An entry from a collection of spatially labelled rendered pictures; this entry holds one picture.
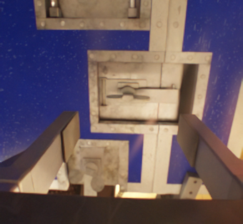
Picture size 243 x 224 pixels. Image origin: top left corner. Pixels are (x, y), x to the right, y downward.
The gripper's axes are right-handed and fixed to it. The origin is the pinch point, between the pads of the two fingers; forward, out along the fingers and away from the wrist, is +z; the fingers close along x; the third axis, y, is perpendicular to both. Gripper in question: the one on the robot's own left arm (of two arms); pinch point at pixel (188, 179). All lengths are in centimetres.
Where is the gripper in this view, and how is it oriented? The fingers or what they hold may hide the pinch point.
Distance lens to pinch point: 36.3
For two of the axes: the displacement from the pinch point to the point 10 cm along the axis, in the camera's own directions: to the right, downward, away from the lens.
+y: -9.8, -1.9, -0.3
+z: 1.9, -9.3, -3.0
